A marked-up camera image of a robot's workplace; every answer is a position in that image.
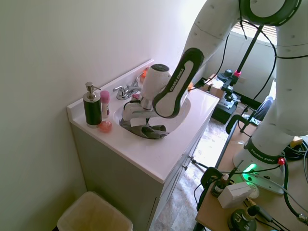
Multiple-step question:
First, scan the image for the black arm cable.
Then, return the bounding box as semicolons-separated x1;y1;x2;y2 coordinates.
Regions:
187;0;280;102

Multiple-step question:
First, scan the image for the grey towel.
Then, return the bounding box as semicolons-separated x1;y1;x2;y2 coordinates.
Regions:
120;117;169;141

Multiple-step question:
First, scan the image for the window blind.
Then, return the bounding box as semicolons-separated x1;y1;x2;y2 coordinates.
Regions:
231;20;277;46

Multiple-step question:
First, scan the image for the pink deodorant bottle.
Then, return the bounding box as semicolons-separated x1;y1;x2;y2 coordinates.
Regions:
100;90;111;119

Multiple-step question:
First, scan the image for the beige trash bin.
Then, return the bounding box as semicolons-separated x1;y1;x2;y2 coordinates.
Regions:
57;191;134;231

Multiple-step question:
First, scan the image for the white cardboard box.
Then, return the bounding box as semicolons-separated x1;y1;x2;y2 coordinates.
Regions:
217;181;252;209

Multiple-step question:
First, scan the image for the black round device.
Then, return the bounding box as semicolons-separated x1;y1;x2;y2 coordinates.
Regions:
227;207;257;231

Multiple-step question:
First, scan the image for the brown dropper bottle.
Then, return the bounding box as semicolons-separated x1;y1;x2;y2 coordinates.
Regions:
211;174;230;198

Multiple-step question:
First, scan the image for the black camera stand pole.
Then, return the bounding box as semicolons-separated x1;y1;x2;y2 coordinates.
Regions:
226;24;264;97

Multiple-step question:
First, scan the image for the black floor case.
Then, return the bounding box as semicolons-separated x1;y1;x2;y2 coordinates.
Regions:
211;92;242;125

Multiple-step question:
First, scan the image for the brown cardboard box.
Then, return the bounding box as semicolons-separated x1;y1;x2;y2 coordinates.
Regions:
202;74;226;98

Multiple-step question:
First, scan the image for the white round container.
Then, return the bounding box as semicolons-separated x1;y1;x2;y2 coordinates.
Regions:
247;184;260;199

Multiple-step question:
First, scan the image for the black chrome soap dispenser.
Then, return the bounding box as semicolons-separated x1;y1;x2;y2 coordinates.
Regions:
83;81;103;128

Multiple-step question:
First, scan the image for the black C-clamp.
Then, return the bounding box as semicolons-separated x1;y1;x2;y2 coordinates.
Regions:
225;114;250;136
192;160;226;211

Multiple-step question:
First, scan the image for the black cable coil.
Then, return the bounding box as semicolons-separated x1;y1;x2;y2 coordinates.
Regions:
283;138;308;160

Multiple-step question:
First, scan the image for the blue cloth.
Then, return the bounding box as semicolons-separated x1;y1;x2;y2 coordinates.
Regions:
255;95;275;121

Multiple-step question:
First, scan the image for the grey vanity cabinet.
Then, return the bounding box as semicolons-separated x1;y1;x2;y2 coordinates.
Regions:
71;113;214;231

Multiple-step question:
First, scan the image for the white sink countertop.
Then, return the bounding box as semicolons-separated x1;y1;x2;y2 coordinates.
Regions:
66;59;221;182

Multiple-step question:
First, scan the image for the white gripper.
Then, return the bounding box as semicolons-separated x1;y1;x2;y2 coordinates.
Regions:
121;103;155;127

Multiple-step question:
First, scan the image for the chrome faucet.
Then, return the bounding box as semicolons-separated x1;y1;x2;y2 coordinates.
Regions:
113;73;145;101

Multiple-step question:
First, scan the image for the pink round soap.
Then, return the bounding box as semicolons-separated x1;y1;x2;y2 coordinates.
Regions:
100;120;113;132

